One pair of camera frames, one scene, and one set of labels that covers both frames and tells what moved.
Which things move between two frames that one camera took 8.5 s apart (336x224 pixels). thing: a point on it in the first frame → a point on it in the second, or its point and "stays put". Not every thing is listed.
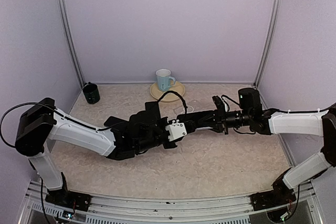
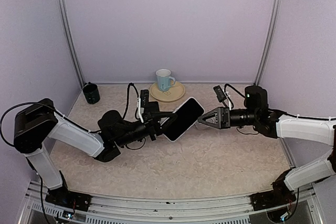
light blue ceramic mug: [165, 81] stays put
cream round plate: [169, 96] stays put
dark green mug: [91, 92] stays put
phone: [203, 128] → [188, 113]
